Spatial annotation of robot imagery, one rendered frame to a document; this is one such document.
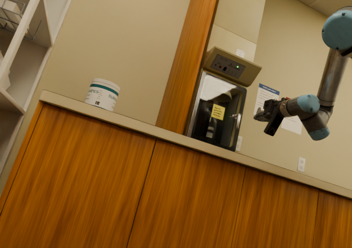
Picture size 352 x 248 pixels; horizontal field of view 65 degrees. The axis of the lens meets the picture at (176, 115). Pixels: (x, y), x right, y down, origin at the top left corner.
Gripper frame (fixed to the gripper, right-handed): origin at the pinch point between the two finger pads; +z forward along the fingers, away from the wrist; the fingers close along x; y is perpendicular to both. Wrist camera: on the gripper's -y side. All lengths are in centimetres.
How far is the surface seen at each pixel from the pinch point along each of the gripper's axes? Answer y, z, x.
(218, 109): 5.1, 21.3, 12.0
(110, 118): -24, -8, 69
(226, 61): 31.6, 14.4, 17.0
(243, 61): 34.4, 12.0, 7.6
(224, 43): 47, 23, 17
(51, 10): 43, 64, 121
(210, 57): 30.2, 15.9, 26.5
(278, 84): 61, 66, -59
